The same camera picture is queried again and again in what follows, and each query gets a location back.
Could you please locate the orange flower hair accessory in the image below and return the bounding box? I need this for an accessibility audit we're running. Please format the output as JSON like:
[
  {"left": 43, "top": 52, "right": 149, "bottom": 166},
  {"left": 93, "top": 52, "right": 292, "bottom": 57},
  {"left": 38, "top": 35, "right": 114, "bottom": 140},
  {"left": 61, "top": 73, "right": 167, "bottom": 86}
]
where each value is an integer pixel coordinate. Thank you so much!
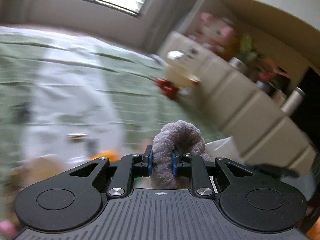
[{"left": 89, "top": 150, "right": 121, "bottom": 162}]

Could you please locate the purple fluffy scrunchie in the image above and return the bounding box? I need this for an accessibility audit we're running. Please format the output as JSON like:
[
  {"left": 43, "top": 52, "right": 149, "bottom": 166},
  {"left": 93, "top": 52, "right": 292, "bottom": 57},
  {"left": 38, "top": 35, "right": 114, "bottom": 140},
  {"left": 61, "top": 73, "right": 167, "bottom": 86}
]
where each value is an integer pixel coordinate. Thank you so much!
[{"left": 150, "top": 120, "right": 211, "bottom": 189}]

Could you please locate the cream round-head toy figure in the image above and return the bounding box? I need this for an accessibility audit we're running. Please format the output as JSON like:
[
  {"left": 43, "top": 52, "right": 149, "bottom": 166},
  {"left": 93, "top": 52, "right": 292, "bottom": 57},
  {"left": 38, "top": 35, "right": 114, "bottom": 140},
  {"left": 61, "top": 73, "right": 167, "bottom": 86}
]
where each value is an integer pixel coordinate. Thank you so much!
[{"left": 155, "top": 49, "right": 201, "bottom": 100}]

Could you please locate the green checked bed cover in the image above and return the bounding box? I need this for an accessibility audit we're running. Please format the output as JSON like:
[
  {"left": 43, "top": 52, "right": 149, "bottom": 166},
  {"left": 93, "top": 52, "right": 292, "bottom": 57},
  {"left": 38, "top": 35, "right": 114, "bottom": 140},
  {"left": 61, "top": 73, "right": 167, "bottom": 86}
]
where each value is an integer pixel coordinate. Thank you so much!
[{"left": 1, "top": 27, "right": 223, "bottom": 179}]

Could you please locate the silver thermos bottle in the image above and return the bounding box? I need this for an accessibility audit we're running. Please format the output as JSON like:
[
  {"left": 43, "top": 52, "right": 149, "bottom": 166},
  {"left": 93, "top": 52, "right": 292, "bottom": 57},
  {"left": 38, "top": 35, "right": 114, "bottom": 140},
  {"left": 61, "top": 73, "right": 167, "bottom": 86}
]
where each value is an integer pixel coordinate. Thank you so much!
[{"left": 281, "top": 87, "right": 305, "bottom": 116}]

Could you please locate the green potted plant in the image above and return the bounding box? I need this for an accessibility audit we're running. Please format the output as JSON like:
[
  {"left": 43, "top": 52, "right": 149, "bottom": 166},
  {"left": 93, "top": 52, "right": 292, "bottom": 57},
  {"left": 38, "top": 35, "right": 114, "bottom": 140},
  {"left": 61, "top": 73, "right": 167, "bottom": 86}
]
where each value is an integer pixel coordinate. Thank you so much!
[{"left": 236, "top": 34, "right": 260, "bottom": 64}]

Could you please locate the pink plush bunny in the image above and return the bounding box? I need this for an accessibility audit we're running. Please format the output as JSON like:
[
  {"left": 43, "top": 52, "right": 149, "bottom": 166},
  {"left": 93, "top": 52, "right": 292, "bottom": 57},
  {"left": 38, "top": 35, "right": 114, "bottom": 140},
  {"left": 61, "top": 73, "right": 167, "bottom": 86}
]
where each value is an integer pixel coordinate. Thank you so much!
[{"left": 190, "top": 12, "right": 239, "bottom": 55}]

